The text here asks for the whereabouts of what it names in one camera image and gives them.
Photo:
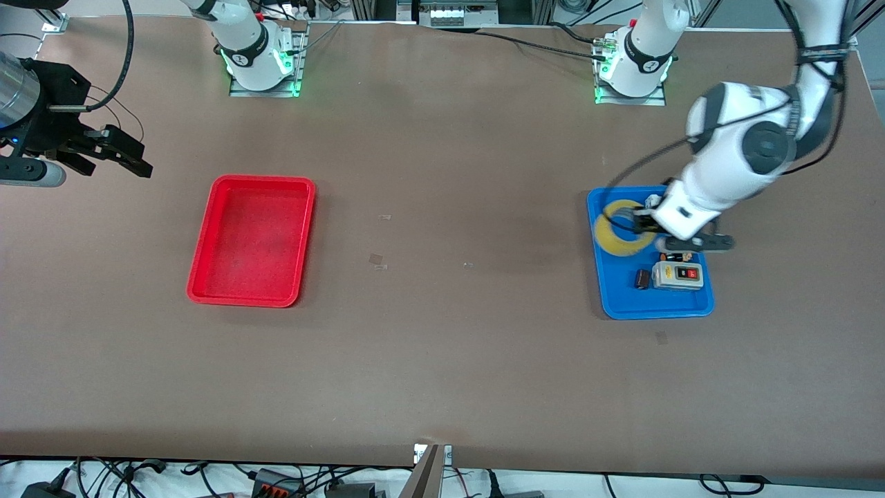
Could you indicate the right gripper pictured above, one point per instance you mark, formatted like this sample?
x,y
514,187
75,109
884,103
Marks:
x,y
54,111

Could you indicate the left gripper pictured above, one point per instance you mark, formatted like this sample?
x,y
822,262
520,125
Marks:
x,y
641,223

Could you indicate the yellow clear tape roll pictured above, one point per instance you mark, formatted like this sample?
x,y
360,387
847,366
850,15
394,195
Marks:
x,y
608,240

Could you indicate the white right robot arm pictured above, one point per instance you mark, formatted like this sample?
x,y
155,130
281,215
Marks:
x,y
249,59

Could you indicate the small black orange component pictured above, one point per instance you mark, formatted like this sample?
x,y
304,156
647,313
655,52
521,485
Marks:
x,y
681,258

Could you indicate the small black cylindrical component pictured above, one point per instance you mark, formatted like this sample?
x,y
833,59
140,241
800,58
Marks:
x,y
642,279

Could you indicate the blue plastic tray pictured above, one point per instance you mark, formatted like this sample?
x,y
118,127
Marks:
x,y
622,294

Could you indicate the red plastic tray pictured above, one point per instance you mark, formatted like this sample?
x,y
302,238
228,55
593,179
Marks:
x,y
249,242

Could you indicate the white terminal block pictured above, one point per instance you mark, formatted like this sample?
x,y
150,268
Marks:
x,y
446,15

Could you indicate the metal table edge clamp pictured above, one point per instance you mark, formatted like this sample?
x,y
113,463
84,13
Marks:
x,y
446,453

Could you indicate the black power adapter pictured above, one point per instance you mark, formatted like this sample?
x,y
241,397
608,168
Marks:
x,y
45,491

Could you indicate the black orange power strip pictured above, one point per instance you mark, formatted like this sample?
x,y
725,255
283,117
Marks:
x,y
273,484

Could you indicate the black box under table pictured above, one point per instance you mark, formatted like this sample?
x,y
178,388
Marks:
x,y
349,491

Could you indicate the grey push button switch box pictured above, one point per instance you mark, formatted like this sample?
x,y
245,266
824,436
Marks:
x,y
667,277

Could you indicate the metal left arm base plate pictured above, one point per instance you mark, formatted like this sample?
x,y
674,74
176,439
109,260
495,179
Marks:
x,y
653,101

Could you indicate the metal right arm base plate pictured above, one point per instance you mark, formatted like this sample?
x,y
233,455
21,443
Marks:
x,y
301,62

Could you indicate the aluminium frame rack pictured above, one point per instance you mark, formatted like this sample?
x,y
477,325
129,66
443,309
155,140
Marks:
x,y
518,10

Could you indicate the grey support post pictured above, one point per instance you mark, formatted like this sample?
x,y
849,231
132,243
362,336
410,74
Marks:
x,y
423,481

